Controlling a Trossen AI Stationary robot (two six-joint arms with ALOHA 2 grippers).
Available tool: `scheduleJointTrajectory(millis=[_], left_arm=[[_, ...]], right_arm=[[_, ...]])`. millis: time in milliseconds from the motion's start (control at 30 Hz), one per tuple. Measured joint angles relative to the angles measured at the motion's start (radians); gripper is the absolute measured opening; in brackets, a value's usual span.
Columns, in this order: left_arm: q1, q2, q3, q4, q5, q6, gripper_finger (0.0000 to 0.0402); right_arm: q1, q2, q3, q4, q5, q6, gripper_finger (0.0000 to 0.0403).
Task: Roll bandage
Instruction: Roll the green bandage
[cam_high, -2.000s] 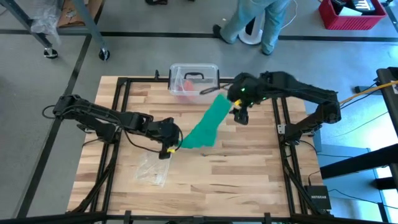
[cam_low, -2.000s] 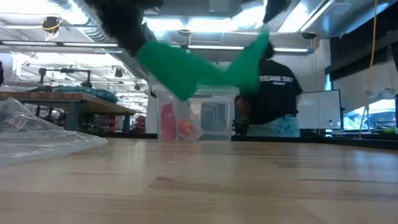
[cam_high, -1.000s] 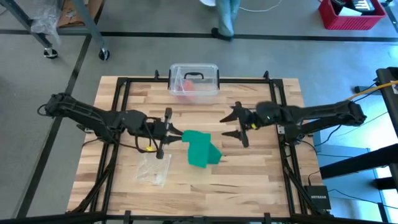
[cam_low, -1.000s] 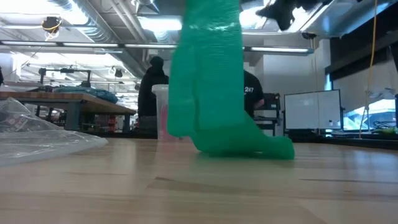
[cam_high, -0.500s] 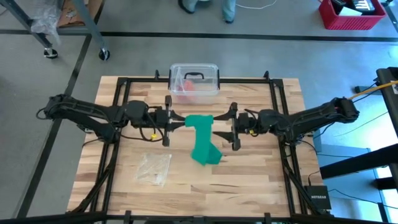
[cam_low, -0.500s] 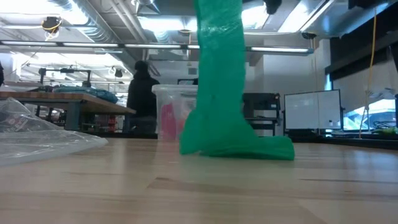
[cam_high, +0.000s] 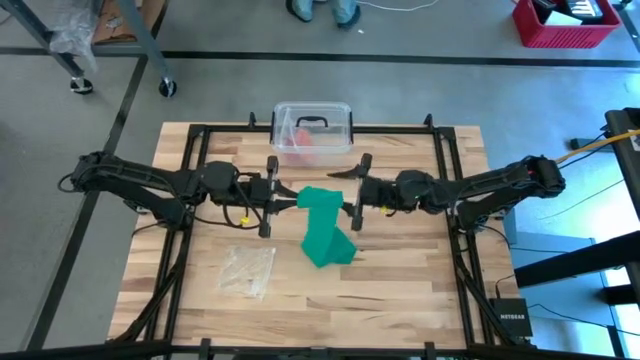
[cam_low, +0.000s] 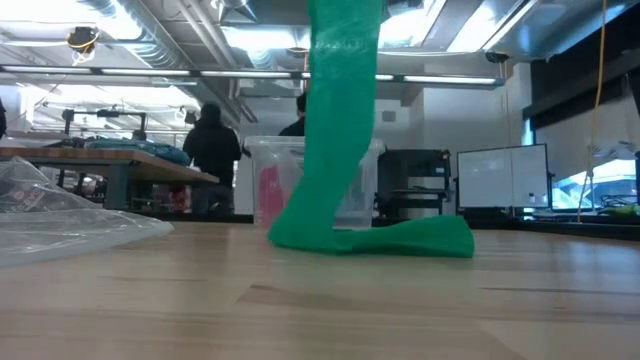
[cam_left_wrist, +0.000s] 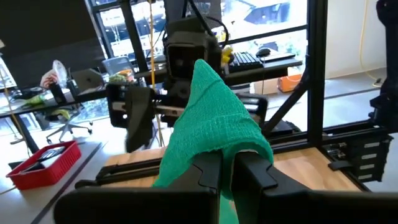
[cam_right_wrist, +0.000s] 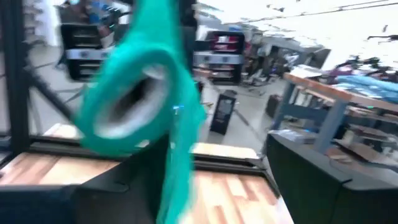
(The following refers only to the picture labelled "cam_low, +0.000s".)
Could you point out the green elastic bandage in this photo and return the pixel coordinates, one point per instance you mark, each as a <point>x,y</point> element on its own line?
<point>340,125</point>

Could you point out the large clear plastic bag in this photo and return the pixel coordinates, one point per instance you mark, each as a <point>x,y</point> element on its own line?
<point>60,225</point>

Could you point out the clear plastic storage box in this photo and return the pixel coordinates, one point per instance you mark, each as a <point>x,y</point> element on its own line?
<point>367,195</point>

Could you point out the person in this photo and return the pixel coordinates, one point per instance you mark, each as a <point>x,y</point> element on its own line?
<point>212,150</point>
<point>295,127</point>

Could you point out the black shelving cart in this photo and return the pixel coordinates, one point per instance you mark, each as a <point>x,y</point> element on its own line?
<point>415,170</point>

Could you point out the blue cloth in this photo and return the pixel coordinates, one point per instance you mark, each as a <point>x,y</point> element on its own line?
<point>150,150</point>

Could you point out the whiteboard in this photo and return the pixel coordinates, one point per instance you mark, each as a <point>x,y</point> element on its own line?
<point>500,175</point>

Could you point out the wooden top workbench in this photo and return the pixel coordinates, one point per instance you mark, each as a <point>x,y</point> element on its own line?
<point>125,172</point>

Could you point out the long ceiling light strip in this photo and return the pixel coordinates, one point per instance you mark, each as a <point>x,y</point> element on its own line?
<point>150,72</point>

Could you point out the black camera rig frame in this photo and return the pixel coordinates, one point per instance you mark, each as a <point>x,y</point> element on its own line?
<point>107,113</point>

